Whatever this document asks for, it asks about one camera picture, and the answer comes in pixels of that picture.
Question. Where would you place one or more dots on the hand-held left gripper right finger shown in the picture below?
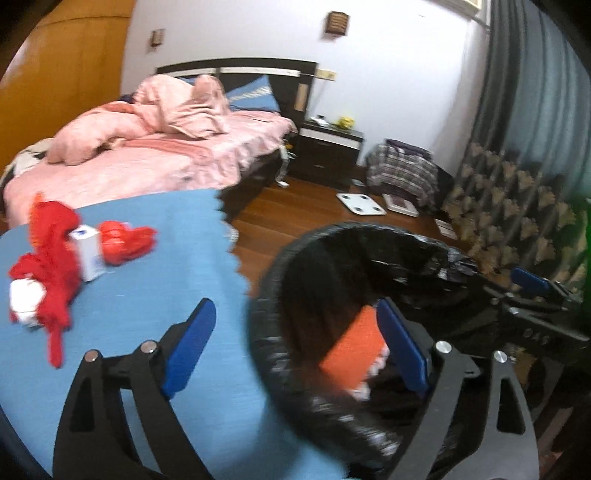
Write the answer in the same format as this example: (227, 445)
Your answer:
(401, 341)

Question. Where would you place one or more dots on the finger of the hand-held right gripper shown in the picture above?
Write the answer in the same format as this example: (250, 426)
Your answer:
(528, 279)
(535, 330)

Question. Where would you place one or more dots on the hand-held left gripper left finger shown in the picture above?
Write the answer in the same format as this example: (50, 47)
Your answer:
(194, 337)

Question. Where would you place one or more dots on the orange packet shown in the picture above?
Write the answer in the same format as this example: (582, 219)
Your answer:
(355, 346)

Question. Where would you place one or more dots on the trash bin with black bag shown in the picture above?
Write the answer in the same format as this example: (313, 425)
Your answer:
(323, 295)

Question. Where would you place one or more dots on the red plastic bag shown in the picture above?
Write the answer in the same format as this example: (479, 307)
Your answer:
(124, 240)

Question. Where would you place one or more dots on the blue tablecloth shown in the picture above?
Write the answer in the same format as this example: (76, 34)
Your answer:
(161, 286)

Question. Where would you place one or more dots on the brown patterned cloth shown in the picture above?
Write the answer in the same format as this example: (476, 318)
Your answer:
(508, 207)

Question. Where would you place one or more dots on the small flat white box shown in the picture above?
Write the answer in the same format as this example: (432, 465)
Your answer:
(445, 228)

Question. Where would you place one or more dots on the white carton box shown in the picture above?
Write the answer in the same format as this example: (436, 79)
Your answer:
(87, 254)

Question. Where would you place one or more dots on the red cloth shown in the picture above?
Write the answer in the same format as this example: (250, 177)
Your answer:
(51, 258)

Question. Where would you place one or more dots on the plaid cloth on chair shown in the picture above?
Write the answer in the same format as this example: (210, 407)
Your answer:
(404, 170)

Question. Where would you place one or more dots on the crumpled white tissue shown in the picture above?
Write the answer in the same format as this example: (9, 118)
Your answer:
(25, 300)

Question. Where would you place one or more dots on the bed with pink sheet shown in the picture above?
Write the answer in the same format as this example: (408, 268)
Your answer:
(184, 157)

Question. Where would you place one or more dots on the grey curtain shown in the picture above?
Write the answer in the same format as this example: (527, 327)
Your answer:
(531, 92)

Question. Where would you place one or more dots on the dark nightstand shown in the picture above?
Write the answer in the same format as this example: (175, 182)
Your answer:
(328, 152)

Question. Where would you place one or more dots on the yellow plush toy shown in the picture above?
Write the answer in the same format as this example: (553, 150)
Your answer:
(345, 122)

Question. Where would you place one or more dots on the pink duvet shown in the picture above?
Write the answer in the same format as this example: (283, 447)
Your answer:
(175, 110)

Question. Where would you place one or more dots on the white device on nightstand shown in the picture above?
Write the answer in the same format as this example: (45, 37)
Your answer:
(321, 120)

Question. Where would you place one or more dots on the pile of clothes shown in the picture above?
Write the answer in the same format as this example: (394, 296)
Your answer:
(18, 159)

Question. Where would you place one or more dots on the blue pillow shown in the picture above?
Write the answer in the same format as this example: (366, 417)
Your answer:
(258, 94)

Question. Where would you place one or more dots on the dark wooden headboard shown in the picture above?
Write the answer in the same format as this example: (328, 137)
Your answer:
(286, 78)

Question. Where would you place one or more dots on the wooden wardrobe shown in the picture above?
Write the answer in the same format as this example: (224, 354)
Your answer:
(69, 69)

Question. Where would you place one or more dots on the wall socket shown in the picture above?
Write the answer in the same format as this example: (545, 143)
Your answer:
(325, 74)

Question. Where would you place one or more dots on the brown wall lamp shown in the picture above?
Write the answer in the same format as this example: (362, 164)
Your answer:
(157, 37)
(336, 23)

